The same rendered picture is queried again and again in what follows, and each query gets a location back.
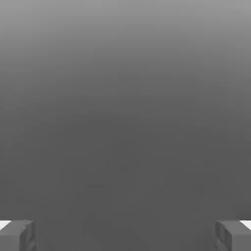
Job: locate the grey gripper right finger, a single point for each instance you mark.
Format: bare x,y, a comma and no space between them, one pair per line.
236,238

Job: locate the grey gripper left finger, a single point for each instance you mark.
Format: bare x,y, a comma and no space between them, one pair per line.
13,238

